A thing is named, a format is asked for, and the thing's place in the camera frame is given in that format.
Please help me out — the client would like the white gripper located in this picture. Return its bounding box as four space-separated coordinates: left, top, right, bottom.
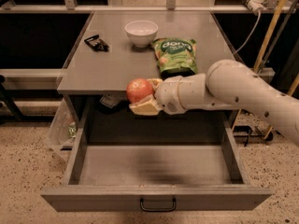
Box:
129 76 186 116

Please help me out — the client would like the red apple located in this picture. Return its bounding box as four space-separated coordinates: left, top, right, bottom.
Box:
126 78 154 104

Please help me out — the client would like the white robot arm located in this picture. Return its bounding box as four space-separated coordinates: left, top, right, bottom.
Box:
126 60 299 145

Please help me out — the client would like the open grey top drawer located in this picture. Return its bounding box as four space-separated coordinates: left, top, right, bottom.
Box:
42 100 271 212

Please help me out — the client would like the paper label under cabinet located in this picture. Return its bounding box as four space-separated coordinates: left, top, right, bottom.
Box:
100 94 124 108

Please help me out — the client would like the green snack bag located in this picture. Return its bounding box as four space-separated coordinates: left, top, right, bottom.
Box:
151 37 197 78

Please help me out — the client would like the grey cabinet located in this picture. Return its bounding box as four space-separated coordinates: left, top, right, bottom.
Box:
58 9 240 121

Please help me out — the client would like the white ceramic bowl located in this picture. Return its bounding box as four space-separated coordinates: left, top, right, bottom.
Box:
125 21 158 48

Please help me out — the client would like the small black snack packet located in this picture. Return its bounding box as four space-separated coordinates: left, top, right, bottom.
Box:
84 35 109 52

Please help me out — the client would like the clear plastic bag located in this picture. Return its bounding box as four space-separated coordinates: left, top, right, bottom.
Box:
46 100 77 152

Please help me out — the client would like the black drawer handle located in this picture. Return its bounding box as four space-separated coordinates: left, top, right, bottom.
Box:
139 199 177 213

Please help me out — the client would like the white cable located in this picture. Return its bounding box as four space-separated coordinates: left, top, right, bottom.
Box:
232 9 262 56

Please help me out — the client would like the yellow ladder frame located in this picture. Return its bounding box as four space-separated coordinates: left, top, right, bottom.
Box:
231 0 299 142

